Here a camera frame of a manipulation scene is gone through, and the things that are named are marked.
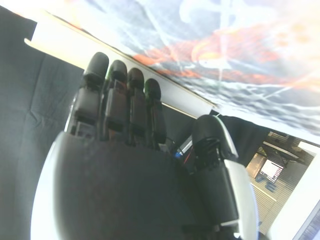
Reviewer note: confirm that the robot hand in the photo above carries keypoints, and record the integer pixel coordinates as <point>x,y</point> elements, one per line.
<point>112,187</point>

